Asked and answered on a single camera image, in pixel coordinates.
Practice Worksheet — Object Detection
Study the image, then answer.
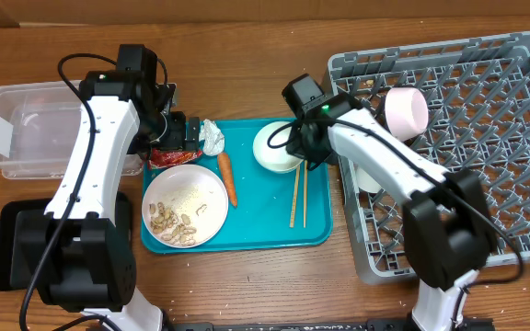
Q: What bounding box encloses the wooden chopstick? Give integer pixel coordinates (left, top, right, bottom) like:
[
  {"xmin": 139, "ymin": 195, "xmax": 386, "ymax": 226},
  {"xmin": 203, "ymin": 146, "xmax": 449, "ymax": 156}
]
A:
[
  {"xmin": 303, "ymin": 160, "xmax": 308, "ymax": 228},
  {"xmin": 289, "ymin": 164, "xmax": 301, "ymax": 228}
]

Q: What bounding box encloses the red snack wrapper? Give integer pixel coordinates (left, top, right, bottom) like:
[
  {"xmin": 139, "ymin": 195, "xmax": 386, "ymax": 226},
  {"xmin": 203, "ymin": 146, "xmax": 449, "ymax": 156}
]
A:
[{"xmin": 147, "ymin": 149, "xmax": 202, "ymax": 169}]

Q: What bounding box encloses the white bowl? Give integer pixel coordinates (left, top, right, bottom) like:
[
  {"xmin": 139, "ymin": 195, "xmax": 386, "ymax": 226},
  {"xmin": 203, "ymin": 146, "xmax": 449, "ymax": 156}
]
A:
[{"xmin": 253, "ymin": 121, "xmax": 303, "ymax": 174}]

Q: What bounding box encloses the pink bowl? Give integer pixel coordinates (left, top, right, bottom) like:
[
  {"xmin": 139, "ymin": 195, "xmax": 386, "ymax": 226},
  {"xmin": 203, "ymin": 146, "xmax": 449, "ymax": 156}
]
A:
[{"xmin": 384, "ymin": 87, "xmax": 429, "ymax": 141}]

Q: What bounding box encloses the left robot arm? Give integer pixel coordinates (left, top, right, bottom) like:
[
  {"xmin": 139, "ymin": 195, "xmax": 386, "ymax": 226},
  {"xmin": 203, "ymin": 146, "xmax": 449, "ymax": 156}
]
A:
[{"xmin": 14, "ymin": 64, "xmax": 174, "ymax": 330}]

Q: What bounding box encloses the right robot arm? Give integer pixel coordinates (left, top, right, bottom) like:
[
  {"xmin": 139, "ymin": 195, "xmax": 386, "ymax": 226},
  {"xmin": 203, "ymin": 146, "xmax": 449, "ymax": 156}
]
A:
[{"xmin": 285, "ymin": 94, "xmax": 497, "ymax": 330}]

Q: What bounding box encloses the crumpled white tissue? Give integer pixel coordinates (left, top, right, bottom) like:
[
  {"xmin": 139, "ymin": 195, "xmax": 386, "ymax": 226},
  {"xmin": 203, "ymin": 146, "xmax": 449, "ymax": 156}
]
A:
[{"xmin": 199, "ymin": 120, "xmax": 225, "ymax": 156}]

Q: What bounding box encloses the orange carrot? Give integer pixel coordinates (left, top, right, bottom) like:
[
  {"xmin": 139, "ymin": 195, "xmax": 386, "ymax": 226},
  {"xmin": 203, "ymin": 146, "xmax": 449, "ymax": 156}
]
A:
[{"xmin": 217, "ymin": 152, "xmax": 237, "ymax": 208}]

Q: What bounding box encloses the large white plate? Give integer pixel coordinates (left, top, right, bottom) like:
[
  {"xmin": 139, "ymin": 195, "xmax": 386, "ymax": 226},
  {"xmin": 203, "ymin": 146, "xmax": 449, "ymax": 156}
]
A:
[{"xmin": 142, "ymin": 165, "xmax": 229, "ymax": 249}]

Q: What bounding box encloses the white paper cup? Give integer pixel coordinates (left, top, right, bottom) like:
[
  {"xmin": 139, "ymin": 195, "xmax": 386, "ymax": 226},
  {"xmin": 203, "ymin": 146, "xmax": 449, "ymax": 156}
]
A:
[{"xmin": 355, "ymin": 165, "xmax": 382, "ymax": 194}]

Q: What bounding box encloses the teal plastic tray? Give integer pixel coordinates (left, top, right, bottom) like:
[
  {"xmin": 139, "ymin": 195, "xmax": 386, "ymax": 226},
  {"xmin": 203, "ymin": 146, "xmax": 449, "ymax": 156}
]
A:
[{"xmin": 140, "ymin": 117, "xmax": 334, "ymax": 255}]

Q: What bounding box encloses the pile of peanuts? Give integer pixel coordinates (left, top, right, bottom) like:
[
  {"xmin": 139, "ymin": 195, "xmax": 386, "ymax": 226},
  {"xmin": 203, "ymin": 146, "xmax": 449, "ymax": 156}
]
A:
[{"xmin": 148, "ymin": 202, "xmax": 197, "ymax": 247}]

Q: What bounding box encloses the clear plastic bin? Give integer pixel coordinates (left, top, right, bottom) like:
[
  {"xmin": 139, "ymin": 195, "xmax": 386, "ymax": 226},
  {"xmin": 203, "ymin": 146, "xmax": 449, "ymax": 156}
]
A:
[{"xmin": 0, "ymin": 81, "xmax": 136, "ymax": 179}]

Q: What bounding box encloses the black bin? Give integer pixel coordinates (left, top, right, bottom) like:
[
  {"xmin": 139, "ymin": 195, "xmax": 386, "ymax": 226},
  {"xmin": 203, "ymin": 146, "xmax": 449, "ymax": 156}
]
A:
[{"xmin": 0, "ymin": 192, "xmax": 133, "ymax": 291}]

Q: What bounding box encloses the grey dish rack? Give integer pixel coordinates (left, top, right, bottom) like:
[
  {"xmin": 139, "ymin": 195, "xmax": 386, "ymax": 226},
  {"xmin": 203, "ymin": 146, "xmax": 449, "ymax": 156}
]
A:
[{"xmin": 323, "ymin": 31, "xmax": 530, "ymax": 266}]

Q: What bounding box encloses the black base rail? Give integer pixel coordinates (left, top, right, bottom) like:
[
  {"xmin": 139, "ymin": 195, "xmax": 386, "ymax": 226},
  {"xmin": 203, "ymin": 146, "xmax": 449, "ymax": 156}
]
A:
[{"xmin": 163, "ymin": 316, "xmax": 496, "ymax": 331}]

